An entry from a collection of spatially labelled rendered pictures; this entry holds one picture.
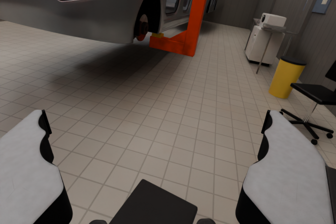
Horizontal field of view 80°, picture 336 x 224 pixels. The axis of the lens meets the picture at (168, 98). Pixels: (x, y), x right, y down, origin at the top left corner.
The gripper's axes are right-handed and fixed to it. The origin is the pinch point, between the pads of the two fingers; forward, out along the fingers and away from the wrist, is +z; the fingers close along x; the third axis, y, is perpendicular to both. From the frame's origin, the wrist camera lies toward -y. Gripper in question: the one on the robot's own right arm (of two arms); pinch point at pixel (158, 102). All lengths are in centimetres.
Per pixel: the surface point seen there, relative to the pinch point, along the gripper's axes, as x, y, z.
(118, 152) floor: -38, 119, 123
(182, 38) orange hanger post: 27, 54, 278
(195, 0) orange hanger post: 41, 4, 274
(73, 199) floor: -59, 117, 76
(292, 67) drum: 201, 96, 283
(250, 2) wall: 493, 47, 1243
